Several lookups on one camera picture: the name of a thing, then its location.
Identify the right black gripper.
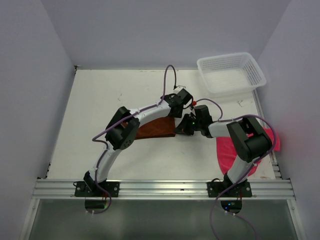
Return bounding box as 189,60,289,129
173,113,202,136

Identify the brown towel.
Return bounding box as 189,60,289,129
135,116,176,140

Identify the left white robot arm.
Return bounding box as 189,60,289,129
83,88,193,197

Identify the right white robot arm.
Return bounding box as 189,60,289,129
174,105,277,197

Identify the pink towel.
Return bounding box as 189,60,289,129
216,127,281,176

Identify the white plastic basket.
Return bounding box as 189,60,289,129
196,52,267,98

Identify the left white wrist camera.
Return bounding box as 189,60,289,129
173,85,186,92

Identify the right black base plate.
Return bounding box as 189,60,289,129
206,180,253,198

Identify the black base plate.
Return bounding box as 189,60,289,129
73,181,120,198
206,180,253,198

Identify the aluminium mounting rail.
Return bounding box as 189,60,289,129
32,179,296,200

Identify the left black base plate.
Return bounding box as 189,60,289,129
73,181,120,198

